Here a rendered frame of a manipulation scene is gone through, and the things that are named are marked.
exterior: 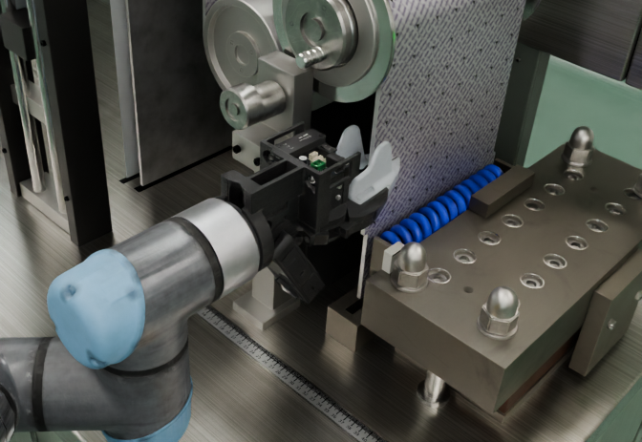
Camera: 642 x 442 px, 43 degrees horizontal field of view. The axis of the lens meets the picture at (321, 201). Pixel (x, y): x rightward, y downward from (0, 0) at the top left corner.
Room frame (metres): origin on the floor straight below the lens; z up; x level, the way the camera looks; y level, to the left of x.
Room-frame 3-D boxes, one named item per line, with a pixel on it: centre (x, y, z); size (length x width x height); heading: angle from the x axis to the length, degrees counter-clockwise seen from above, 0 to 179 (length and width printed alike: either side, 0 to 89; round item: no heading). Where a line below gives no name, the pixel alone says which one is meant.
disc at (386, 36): (0.70, 0.00, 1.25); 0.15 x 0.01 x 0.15; 49
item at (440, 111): (0.75, -0.12, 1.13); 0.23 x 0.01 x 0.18; 139
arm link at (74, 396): (0.45, 0.15, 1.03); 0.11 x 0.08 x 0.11; 97
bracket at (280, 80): (0.69, 0.05, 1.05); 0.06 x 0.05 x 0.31; 139
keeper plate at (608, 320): (0.65, -0.32, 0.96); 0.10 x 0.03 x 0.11; 139
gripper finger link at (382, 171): (0.64, -0.05, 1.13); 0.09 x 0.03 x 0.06; 138
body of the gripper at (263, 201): (0.57, 0.03, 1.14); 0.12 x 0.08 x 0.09; 139
